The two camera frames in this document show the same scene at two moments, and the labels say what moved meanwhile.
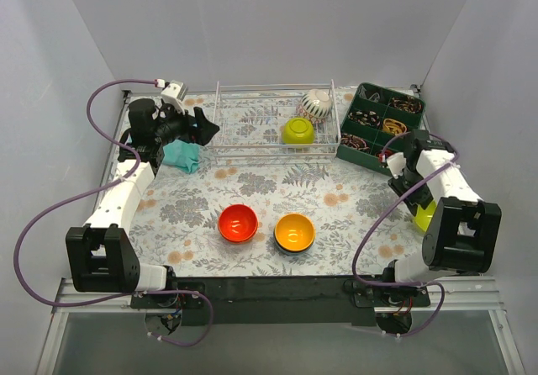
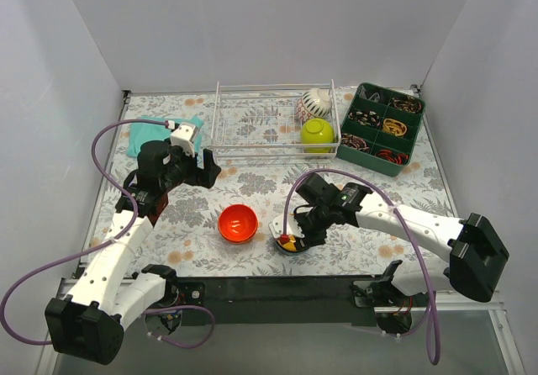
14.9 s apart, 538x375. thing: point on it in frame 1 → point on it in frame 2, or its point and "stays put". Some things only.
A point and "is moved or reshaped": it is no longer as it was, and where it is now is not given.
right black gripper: [408, 191] → [311, 232]
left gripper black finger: [203, 130] → [208, 176]
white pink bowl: [317, 102] stays put
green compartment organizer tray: [375, 126] stays put
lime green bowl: [423, 216] is moved or reshaped
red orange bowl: [238, 223] stays put
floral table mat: [271, 198] stays put
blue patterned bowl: [317, 107] → [303, 113]
